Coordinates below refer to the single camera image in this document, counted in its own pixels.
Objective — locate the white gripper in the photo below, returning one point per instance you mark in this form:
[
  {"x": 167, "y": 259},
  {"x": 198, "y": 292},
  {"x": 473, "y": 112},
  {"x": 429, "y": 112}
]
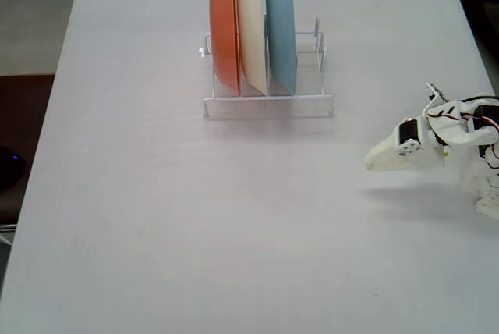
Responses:
[{"x": 390, "y": 154}]

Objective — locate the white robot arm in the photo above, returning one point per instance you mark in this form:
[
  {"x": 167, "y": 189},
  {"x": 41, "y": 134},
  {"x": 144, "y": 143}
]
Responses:
[{"x": 481, "y": 137}]

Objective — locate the blue plate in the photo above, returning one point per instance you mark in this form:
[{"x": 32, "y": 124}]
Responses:
[{"x": 280, "y": 29}]

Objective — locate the cream plate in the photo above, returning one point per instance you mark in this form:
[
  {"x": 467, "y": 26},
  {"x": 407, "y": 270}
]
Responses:
[{"x": 251, "y": 29}]

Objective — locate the orange plate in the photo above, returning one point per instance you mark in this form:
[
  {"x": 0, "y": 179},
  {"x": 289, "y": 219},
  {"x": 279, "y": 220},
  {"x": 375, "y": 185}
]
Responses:
[{"x": 224, "y": 29}]

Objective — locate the dark round object blue light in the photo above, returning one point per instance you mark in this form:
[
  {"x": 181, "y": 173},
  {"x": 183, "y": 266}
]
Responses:
[{"x": 9, "y": 168}]

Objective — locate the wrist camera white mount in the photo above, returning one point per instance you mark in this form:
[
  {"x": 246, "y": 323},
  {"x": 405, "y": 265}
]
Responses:
[{"x": 430, "y": 92}]

